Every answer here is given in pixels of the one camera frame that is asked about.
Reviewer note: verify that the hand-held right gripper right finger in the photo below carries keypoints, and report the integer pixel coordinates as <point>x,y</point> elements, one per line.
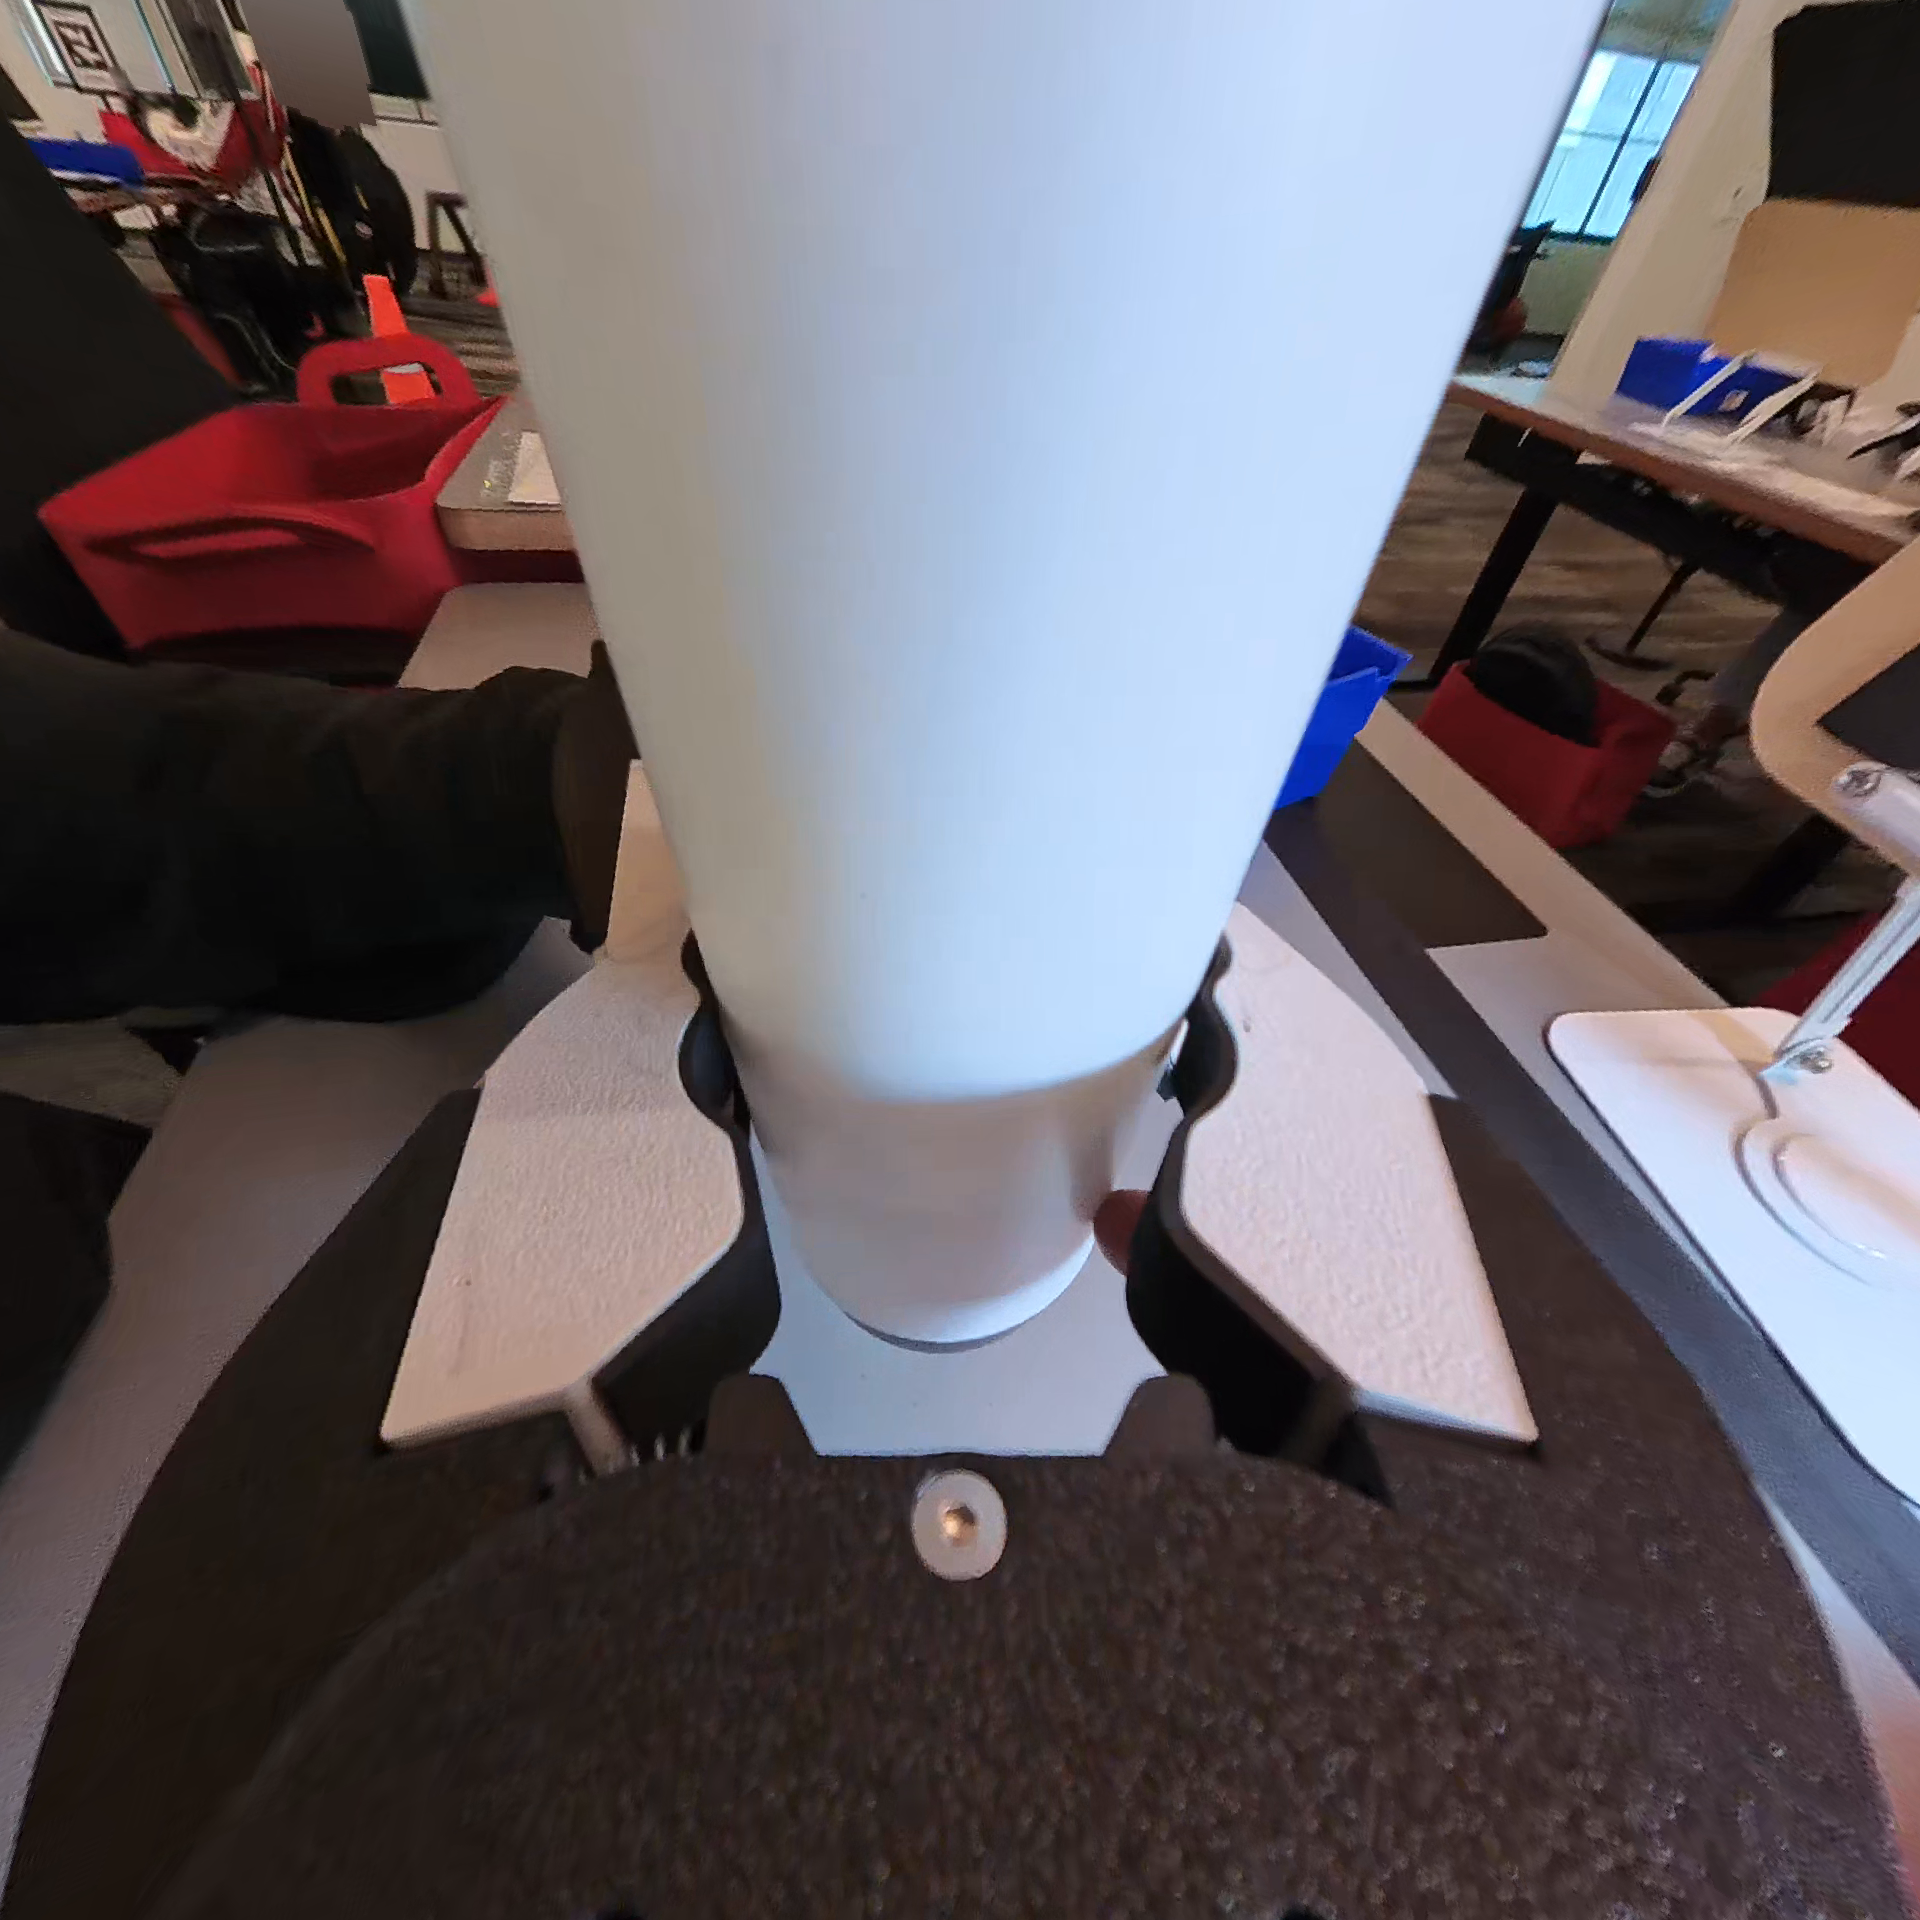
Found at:
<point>1350,1215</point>

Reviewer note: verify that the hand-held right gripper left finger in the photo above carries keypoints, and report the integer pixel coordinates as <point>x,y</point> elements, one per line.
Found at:
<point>570,1201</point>

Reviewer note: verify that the blue storage bin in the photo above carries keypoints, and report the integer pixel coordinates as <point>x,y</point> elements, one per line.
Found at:
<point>1342,705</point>
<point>1665,376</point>

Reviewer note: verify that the person's left forearm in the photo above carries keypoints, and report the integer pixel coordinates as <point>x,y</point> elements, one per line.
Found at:
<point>271,827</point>

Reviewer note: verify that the person's right hand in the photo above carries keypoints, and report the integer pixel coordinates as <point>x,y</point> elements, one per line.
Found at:
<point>1122,1231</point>

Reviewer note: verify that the white board stand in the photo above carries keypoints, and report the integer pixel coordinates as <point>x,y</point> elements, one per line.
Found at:
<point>1665,1109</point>

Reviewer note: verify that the red floor bag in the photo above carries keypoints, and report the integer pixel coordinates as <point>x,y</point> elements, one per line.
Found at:
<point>1545,764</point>

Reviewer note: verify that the beige table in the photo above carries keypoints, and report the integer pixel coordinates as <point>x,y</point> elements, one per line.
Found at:
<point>495,518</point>

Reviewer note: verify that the printed paper sheet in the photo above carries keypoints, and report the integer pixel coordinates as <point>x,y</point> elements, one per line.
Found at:
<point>535,464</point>

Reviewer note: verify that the long wooden table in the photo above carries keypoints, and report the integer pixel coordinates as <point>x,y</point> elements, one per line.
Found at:
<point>1650,457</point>

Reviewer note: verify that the orange traffic cone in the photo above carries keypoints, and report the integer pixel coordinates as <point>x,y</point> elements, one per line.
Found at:
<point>393,340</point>

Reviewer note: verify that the black chair back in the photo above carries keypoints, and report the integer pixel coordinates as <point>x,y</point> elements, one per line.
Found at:
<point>90,376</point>

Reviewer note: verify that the beige board on stand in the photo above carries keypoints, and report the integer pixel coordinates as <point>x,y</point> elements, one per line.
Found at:
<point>1816,285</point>

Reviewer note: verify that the window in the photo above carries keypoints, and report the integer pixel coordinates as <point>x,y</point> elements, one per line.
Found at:
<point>1611,143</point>

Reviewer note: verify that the black panel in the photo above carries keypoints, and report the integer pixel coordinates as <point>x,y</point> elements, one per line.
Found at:
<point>1853,99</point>

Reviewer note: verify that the printed marker tag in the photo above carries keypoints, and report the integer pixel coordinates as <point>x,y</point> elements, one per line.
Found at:
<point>72,37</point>

